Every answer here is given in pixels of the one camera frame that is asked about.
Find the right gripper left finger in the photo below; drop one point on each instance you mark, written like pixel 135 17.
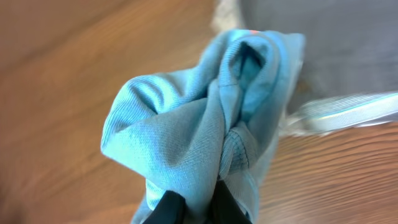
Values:
pixel 170 210

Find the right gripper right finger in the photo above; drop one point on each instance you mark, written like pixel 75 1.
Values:
pixel 224 208

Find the light blue printed t-shirt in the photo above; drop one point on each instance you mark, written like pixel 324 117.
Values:
pixel 185 130

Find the grey folded garment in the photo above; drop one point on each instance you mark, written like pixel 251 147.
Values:
pixel 351 45

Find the beige folded garment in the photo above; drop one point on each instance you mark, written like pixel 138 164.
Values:
pixel 227 15

